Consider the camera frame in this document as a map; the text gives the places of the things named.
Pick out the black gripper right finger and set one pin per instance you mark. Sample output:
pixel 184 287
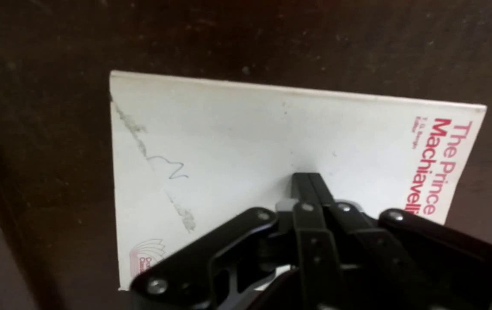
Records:
pixel 428 253

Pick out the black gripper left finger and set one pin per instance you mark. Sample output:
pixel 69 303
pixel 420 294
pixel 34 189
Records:
pixel 212 253

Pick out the white paperback book red title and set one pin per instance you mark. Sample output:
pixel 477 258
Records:
pixel 256 144

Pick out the dark brown wooden side table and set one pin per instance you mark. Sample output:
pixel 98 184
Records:
pixel 57 115

